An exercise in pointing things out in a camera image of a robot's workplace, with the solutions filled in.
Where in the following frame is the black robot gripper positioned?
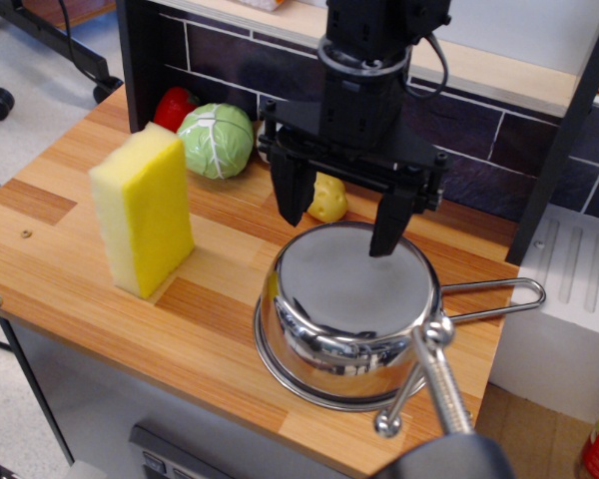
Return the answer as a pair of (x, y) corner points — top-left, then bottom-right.
(259, 39), (448, 257)

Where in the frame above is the yellow sponge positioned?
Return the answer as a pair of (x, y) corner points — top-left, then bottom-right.
(89, 123), (195, 298)

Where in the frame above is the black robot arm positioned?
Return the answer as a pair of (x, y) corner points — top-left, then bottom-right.
(259, 1), (451, 257)

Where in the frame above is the stainless steel pot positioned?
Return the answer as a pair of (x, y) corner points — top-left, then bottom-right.
(254, 222), (546, 412)

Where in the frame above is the yellow toy potato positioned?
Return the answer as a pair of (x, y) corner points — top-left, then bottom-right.
(307, 173), (348, 223)

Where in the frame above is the white toy garlic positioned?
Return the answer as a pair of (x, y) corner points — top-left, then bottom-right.
(255, 121), (271, 165)

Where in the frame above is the green toy cabbage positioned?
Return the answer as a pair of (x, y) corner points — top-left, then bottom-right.
(177, 103), (255, 180)

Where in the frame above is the metal clamp screw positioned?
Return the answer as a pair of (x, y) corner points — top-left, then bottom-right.
(374, 315), (474, 438)

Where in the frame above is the light wooden shelf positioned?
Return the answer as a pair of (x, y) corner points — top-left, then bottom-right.
(149, 0), (580, 119)

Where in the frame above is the red toy pepper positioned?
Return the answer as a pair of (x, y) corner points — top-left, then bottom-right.
(153, 87), (200, 133)

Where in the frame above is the white toy sink drainer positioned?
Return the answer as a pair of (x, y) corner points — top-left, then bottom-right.
(490, 206), (599, 423)

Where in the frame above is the black clamp body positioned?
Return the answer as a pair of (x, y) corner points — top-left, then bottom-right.
(371, 433), (515, 479)

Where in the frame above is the black stand base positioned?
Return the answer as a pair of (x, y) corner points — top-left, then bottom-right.
(0, 1), (123, 104)

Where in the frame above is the grey oven control panel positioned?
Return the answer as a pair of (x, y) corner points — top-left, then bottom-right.
(129, 425), (229, 479)

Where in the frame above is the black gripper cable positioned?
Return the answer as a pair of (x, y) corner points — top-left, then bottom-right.
(401, 32), (451, 99)

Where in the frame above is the black shelf post right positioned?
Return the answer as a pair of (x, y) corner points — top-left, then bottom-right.
(505, 33), (599, 265)

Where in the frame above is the black shelf post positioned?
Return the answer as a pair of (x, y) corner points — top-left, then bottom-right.
(505, 33), (599, 265)
(116, 1), (187, 133)

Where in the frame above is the black shelf post left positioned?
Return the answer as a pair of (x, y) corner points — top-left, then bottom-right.
(116, 1), (187, 133)

